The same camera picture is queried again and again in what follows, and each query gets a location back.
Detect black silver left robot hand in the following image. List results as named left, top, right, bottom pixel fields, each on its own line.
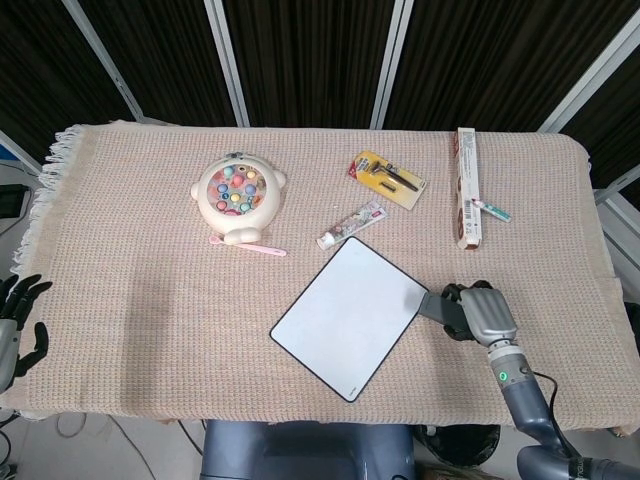
left=0, top=274, right=54, bottom=396

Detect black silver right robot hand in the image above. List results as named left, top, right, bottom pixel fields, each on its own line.
left=439, top=279, right=519, bottom=348

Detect grey whiteboard eraser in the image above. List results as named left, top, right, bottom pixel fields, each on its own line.
left=417, top=292, right=466, bottom=324

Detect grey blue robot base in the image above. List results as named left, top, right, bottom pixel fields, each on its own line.
left=199, top=418, right=417, bottom=480

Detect small white whiteboard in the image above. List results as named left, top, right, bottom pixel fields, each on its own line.
left=269, top=236, right=432, bottom=404

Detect small teal white tube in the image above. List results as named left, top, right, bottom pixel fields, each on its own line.
left=464, top=196, right=512, bottom=223

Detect black bin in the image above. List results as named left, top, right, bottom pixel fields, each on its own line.
left=424, top=423, right=501, bottom=471

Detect black device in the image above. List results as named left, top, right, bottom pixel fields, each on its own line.
left=0, top=183, right=29, bottom=220

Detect long white brown carton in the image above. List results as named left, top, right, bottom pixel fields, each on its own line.
left=454, top=126, right=485, bottom=251

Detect beige woven tablecloth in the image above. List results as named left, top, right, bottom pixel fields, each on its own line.
left=9, top=119, right=626, bottom=431

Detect patterned toothpaste tube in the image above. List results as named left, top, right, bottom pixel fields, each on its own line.
left=315, top=200, right=389, bottom=251

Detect yellow razor blister pack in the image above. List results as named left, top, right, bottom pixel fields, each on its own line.
left=346, top=150, right=427, bottom=211

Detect pink toy fishing rod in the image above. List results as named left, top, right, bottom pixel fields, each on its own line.
left=208, top=234, right=289, bottom=258

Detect cream round fishing toy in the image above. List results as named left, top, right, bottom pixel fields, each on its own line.
left=190, top=152, right=288, bottom=246

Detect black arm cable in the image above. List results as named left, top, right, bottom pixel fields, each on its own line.
left=531, top=371, right=584, bottom=457

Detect white metal partition post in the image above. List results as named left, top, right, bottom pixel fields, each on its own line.
left=62, top=0, right=147, bottom=122
left=203, top=0, right=251, bottom=127
left=368, top=0, right=416, bottom=129
left=537, top=9, right=640, bottom=134

